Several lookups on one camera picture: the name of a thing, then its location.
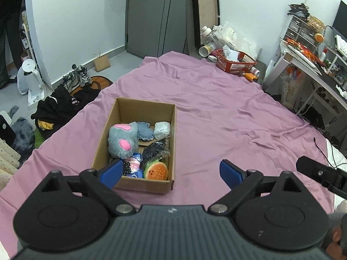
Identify grey pink paw plush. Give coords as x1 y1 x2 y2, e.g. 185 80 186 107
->
108 122 138 160

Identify burger plush toy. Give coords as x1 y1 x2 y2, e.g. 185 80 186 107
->
144 161 168 181

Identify clear bag black pieces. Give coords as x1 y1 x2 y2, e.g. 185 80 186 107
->
141 138 170 168

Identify blue denim pouch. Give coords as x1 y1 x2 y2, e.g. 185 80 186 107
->
137 122 154 141

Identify white soft wad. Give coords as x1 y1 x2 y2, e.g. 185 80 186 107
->
154 122 170 140

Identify black felt patch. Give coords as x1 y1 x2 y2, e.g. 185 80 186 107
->
123 160 132 176

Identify person hand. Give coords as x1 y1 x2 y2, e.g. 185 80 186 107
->
323 200 347 258

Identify pink bed sheet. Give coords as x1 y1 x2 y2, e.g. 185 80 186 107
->
1 52 331 257

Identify cardboard box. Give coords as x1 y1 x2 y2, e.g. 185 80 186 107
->
91 97 177 195

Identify black clothes pile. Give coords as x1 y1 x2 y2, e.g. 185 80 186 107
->
31 84 100 140

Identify white desk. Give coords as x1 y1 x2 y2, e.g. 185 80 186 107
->
262 42 347 136

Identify orange bottle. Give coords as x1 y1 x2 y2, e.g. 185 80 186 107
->
244 73 258 82

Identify grey sneakers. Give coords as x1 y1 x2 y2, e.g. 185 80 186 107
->
62 64 93 93

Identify red plastic basket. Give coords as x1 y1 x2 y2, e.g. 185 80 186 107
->
215 49 257 75

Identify brown paper bag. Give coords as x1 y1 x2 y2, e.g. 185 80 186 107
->
93 54 111 72

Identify white humidifier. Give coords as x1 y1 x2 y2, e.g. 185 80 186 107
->
17 59 44 99

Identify white keyboard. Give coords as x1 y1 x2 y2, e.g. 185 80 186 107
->
335 35 347 58

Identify white cup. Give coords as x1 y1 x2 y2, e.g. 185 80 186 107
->
198 45 214 58

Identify drawer organizer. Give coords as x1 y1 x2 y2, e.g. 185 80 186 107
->
283 16 319 51

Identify black monitor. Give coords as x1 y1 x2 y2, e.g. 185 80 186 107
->
332 1 347 40

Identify clear plastic bags pile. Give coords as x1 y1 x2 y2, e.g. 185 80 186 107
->
212 22 261 60

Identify grey door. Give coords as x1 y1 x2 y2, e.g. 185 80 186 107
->
125 0 187 58

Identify framed board leaning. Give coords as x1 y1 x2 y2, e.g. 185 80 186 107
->
192 0 220 48

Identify black cable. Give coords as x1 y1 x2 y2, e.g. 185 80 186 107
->
313 137 345 170

